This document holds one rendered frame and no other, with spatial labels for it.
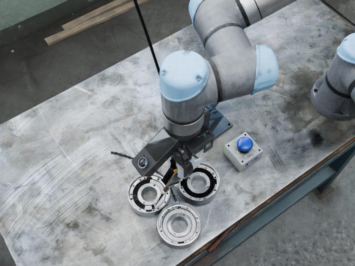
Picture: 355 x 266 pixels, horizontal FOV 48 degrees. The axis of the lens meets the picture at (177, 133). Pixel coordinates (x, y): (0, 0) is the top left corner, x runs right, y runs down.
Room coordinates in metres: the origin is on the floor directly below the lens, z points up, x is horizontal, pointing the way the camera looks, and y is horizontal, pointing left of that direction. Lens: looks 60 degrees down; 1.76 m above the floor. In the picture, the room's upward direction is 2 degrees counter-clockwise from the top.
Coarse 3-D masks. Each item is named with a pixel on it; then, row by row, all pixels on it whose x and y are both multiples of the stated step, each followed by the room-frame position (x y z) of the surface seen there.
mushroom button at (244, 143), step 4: (240, 140) 0.49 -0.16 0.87; (244, 140) 0.49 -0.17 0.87; (248, 140) 0.49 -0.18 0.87; (240, 144) 0.48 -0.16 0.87; (244, 144) 0.47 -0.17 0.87; (248, 144) 0.47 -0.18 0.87; (252, 144) 0.48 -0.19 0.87; (240, 148) 0.47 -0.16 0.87; (244, 148) 0.46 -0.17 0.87; (248, 148) 0.46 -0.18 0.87
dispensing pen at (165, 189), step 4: (172, 168) 0.38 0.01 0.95; (176, 168) 0.38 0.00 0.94; (168, 172) 0.37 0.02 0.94; (172, 172) 0.37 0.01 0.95; (164, 176) 0.37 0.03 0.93; (168, 176) 0.37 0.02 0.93; (164, 180) 0.36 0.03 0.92; (168, 180) 0.36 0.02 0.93; (164, 184) 0.36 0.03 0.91; (164, 188) 0.36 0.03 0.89; (168, 188) 0.36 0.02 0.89; (164, 192) 0.35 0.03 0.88; (160, 196) 0.35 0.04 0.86
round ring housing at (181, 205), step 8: (168, 208) 0.33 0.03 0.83; (176, 208) 0.33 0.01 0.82; (184, 208) 0.33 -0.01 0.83; (192, 208) 0.32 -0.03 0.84; (160, 216) 0.31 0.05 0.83; (176, 216) 0.31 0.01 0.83; (184, 216) 0.31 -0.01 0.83; (200, 216) 0.30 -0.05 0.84; (160, 224) 0.29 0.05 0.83; (168, 224) 0.29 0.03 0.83; (200, 224) 0.28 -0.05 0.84; (160, 232) 0.27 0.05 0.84; (184, 232) 0.27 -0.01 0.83; (200, 232) 0.27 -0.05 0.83; (168, 240) 0.25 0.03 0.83; (192, 240) 0.25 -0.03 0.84; (176, 248) 0.24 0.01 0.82
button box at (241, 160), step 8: (240, 136) 0.51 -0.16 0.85; (248, 136) 0.51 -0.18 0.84; (232, 144) 0.49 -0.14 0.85; (256, 144) 0.49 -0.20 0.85; (224, 152) 0.49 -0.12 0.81; (232, 152) 0.47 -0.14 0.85; (240, 152) 0.47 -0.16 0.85; (248, 152) 0.47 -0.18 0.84; (256, 152) 0.47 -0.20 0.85; (232, 160) 0.46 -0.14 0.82; (240, 160) 0.44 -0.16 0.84; (248, 160) 0.44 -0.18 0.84; (256, 160) 0.46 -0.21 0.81; (240, 168) 0.43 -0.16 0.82
